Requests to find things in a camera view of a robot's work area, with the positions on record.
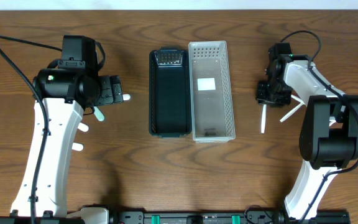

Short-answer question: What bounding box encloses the thin white spoon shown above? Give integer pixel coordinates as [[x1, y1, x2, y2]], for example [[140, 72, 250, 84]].
[[329, 116, 336, 126], [260, 104, 267, 134], [291, 95, 305, 105], [280, 103, 304, 123]]

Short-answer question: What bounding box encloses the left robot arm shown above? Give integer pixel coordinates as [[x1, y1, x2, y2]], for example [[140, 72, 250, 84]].
[[11, 35, 130, 217]]

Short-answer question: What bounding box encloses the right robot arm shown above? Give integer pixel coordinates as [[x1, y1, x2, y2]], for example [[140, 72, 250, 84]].
[[256, 42, 358, 223]]

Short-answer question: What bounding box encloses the thick white plastic spoon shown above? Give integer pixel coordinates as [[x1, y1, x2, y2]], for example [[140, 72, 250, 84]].
[[122, 94, 131, 101]]

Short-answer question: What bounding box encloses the mint green plastic fork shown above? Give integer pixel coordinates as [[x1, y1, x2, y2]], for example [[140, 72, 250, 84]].
[[94, 106, 105, 122]]

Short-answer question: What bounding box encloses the white plastic fork upper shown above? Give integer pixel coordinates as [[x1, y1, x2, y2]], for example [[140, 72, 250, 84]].
[[78, 123, 89, 133]]

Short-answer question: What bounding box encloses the white plastic fork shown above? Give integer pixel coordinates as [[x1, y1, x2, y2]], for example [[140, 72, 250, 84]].
[[71, 142, 84, 151], [78, 123, 89, 133]]

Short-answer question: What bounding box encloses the dark green plastic basket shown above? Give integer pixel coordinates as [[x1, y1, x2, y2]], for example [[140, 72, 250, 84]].
[[149, 47, 192, 138]]

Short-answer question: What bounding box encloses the white label in basket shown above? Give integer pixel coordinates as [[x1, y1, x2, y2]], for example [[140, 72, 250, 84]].
[[197, 78, 216, 91]]

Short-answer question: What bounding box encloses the clear white plastic basket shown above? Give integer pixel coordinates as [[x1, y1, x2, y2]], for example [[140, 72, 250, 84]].
[[188, 40, 236, 143]]

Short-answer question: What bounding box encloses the white plastic fork lower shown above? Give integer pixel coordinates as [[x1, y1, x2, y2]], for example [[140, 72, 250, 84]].
[[71, 142, 84, 151]]

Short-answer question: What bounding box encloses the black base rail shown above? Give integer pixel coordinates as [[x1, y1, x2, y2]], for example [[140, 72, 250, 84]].
[[0, 210, 351, 224]]

